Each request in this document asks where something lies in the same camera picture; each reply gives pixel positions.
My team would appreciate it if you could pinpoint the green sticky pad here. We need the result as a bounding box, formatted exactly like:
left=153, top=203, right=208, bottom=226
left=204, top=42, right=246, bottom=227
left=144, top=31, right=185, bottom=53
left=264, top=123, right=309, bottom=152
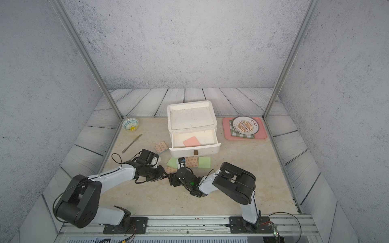
left=167, top=158, right=178, bottom=169
left=198, top=157, right=211, bottom=169

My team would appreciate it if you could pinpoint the white drawer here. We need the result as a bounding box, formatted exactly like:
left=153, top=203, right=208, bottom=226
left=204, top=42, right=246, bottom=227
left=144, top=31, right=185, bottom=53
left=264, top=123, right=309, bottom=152
left=169, top=129, right=221, bottom=158

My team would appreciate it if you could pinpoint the pink sticky pad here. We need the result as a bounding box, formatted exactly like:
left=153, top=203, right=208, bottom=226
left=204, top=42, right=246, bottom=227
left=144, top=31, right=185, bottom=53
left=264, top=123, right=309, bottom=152
left=183, top=137, right=201, bottom=147

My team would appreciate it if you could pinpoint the white drawer cabinet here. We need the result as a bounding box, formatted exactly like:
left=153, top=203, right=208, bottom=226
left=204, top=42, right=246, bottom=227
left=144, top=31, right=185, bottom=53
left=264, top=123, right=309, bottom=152
left=167, top=101, right=217, bottom=134

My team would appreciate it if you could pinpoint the patterned sticky pad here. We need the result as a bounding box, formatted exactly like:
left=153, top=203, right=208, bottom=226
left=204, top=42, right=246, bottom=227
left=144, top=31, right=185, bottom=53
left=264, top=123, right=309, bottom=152
left=184, top=157, right=199, bottom=168
left=165, top=167, right=177, bottom=174
left=154, top=141, right=169, bottom=154

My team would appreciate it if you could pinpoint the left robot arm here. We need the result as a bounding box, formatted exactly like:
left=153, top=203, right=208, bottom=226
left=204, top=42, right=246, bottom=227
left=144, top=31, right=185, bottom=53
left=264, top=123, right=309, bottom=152
left=53, top=162, right=168, bottom=228

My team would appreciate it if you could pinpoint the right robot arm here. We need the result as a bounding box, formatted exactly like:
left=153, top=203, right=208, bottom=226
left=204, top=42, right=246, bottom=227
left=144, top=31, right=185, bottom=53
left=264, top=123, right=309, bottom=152
left=168, top=162, right=260, bottom=230

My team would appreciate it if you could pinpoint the small patterned bowl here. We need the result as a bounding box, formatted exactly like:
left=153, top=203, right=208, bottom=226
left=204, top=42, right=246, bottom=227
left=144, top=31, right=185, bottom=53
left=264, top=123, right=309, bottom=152
left=122, top=118, right=140, bottom=131

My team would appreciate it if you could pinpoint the green checkered cloth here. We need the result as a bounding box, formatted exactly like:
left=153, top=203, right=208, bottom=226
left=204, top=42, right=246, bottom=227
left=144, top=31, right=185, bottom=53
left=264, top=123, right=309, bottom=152
left=229, top=120, right=255, bottom=139

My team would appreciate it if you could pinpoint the white patterned plate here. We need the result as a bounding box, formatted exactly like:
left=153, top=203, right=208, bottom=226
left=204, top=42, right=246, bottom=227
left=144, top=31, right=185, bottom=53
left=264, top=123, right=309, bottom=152
left=232, top=116, right=259, bottom=136

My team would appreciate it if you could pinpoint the pink plastic tray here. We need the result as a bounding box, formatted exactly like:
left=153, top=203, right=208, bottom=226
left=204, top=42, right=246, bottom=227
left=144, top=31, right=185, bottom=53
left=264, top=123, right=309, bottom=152
left=222, top=117, right=267, bottom=141

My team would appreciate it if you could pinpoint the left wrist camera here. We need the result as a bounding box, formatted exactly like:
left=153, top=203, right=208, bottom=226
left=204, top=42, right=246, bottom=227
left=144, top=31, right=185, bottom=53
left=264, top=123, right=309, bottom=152
left=133, top=149, right=161, bottom=168

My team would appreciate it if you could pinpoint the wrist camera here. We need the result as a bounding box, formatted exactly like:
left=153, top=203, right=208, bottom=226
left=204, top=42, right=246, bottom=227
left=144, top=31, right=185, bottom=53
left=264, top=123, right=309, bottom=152
left=177, top=158, right=186, bottom=169
left=133, top=149, right=161, bottom=168

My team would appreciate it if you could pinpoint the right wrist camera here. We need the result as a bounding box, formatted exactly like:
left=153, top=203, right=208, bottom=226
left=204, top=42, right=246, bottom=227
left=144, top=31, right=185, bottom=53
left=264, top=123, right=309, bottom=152
left=177, top=158, right=186, bottom=169

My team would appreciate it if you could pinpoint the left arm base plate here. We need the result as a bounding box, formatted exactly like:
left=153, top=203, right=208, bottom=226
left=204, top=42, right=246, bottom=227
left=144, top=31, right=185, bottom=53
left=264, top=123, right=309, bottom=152
left=103, top=217, right=149, bottom=235

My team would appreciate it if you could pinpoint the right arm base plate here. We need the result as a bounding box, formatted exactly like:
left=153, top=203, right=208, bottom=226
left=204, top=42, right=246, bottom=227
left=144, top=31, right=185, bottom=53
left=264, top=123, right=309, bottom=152
left=225, top=217, right=274, bottom=234

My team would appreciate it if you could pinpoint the aluminium front rail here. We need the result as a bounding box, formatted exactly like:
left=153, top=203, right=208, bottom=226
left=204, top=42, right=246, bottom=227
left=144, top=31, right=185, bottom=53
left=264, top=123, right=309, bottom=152
left=55, top=214, right=322, bottom=243

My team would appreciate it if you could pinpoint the aluminium frame post right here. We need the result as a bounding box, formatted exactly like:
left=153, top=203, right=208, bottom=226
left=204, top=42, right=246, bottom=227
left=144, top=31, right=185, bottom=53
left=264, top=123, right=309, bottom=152
left=262, top=0, right=320, bottom=120

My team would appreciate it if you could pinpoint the aluminium frame post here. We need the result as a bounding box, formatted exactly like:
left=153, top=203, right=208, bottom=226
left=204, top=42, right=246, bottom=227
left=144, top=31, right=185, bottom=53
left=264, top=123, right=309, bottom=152
left=262, top=0, right=320, bottom=120
left=49, top=0, right=124, bottom=120

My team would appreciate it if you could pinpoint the aluminium frame post left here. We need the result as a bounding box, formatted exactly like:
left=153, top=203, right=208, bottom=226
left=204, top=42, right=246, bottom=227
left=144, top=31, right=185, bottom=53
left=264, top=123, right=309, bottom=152
left=49, top=0, right=124, bottom=120

